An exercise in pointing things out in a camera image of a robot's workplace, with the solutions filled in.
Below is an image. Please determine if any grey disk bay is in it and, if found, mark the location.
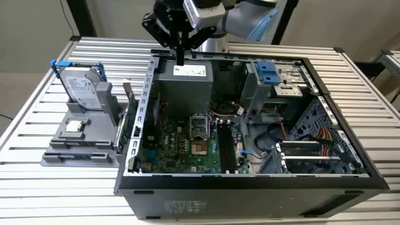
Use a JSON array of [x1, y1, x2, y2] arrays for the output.
[[259, 140, 354, 174]]

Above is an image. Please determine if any orange wire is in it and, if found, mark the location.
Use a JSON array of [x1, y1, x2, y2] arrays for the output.
[[280, 118, 288, 141]]

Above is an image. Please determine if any black round fan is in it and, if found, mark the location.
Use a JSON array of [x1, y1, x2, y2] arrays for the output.
[[214, 99, 240, 115]]

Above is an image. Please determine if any metal socket cover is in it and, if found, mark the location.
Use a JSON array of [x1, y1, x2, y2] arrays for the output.
[[190, 113, 210, 141]]

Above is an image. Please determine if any black wire loop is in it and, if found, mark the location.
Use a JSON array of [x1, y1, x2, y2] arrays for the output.
[[254, 126, 282, 153]]

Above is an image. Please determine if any black frame post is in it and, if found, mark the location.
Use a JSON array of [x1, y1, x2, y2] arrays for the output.
[[64, 0, 99, 38], [271, 0, 300, 45]]

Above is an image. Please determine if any blue plastic drive latch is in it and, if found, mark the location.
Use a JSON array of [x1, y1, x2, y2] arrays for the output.
[[255, 60, 280, 85]]

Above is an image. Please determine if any grey metal drive cage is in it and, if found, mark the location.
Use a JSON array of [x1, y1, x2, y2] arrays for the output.
[[240, 60, 320, 124]]

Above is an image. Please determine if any green motherboard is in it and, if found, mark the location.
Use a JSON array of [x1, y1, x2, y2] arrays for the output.
[[140, 117, 251, 174]]

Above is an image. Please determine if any silver CPU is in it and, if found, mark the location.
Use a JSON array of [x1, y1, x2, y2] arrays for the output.
[[64, 120, 86, 133]]

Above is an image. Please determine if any grey parts rack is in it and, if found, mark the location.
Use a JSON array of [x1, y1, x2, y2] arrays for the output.
[[40, 82, 132, 168]]

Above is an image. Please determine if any RAM stick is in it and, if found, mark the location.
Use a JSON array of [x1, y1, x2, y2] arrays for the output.
[[51, 139, 112, 144], [43, 151, 114, 160]]

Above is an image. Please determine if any hard disk in blue carrier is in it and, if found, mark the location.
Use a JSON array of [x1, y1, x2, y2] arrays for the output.
[[50, 60, 110, 113]]

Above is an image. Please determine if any green graphics card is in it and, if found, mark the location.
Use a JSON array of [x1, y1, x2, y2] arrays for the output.
[[114, 82, 140, 154]]

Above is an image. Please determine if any grey power supply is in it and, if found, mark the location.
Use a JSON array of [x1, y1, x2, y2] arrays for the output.
[[152, 60, 215, 118]]

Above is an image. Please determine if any black PC case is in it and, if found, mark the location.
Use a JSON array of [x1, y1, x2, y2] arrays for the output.
[[112, 48, 391, 221]]

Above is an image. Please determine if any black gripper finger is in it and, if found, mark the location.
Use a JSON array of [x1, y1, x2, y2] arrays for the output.
[[142, 13, 182, 66], [180, 25, 218, 66]]

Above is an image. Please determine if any yellow red wire bundle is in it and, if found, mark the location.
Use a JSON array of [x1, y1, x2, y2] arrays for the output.
[[312, 127, 334, 158]]

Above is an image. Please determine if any locking lever wire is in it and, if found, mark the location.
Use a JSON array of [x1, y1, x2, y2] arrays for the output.
[[206, 116, 216, 138]]

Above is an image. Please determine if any CPU socket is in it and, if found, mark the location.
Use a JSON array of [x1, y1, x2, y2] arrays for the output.
[[190, 140, 210, 157]]

